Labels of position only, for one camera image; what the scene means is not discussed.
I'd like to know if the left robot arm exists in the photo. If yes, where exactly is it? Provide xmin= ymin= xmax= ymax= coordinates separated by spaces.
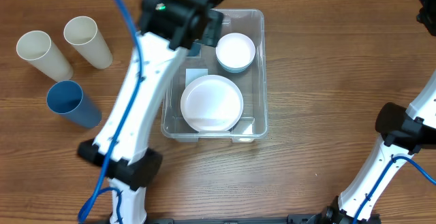
xmin=78 ymin=0 xmax=223 ymax=223

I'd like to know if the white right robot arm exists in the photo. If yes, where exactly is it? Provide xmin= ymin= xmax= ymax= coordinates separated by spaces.
xmin=312 ymin=77 xmax=435 ymax=223

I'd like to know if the light blue small bowl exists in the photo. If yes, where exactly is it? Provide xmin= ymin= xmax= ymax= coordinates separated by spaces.
xmin=219 ymin=62 xmax=251 ymax=74

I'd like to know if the dark blue cup front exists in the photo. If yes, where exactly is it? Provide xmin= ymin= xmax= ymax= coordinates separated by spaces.
xmin=46 ymin=80 xmax=102 ymax=129

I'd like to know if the white plate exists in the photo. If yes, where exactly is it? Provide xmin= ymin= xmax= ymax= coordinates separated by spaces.
xmin=180 ymin=75 xmax=244 ymax=132

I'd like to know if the cream tall cup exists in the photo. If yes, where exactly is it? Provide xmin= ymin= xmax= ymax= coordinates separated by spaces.
xmin=63 ymin=16 xmax=113 ymax=69
xmin=16 ymin=31 xmax=74 ymax=82

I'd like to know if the dark blue cup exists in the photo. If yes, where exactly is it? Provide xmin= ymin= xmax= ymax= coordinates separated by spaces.
xmin=46 ymin=80 xmax=102 ymax=129
xmin=187 ymin=42 xmax=202 ymax=57

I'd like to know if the pink small bowl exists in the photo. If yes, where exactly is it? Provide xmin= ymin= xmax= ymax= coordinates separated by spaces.
xmin=215 ymin=33 xmax=255 ymax=67

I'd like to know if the clear plastic storage bin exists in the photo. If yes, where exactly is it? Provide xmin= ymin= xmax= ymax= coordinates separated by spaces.
xmin=161 ymin=9 xmax=268 ymax=142

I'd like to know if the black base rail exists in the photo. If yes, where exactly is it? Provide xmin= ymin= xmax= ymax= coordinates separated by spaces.
xmin=146 ymin=214 xmax=321 ymax=224

